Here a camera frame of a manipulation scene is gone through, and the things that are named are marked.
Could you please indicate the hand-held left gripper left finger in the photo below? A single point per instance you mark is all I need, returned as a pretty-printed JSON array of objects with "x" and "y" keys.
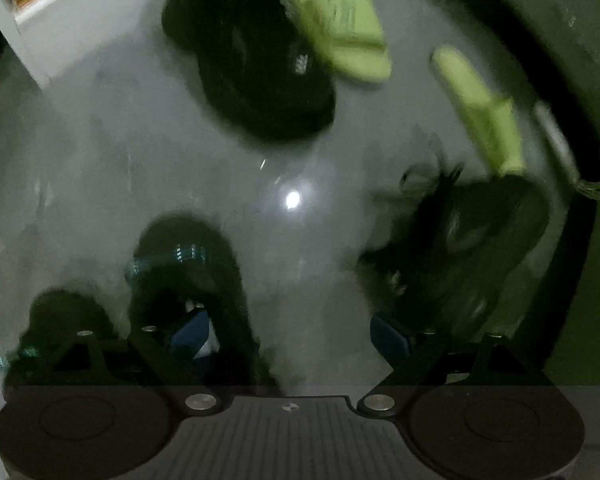
[{"x": 190, "y": 336}]

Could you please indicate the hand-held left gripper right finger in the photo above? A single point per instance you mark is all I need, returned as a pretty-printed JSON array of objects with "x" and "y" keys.
[{"x": 390, "y": 337}]

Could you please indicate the green slide sandal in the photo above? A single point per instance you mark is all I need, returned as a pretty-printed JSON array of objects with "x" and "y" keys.
[
  {"x": 480, "y": 105},
  {"x": 350, "y": 25}
]

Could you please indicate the grey drawer cabinet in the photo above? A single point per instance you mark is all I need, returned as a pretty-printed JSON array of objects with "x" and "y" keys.
[{"x": 555, "y": 20}]

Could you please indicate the black mesh running shoe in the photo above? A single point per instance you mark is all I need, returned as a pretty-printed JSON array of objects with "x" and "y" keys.
[
  {"x": 60, "y": 310},
  {"x": 190, "y": 270}
]

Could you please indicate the black lace-up sneaker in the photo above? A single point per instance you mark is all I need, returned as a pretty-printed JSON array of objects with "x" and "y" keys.
[
  {"x": 260, "y": 75},
  {"x": 470, "y": 240}
]

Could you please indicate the white cabinet with gold trim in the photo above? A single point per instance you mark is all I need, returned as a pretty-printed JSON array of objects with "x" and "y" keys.
[{"x": 55, "y": 25}]

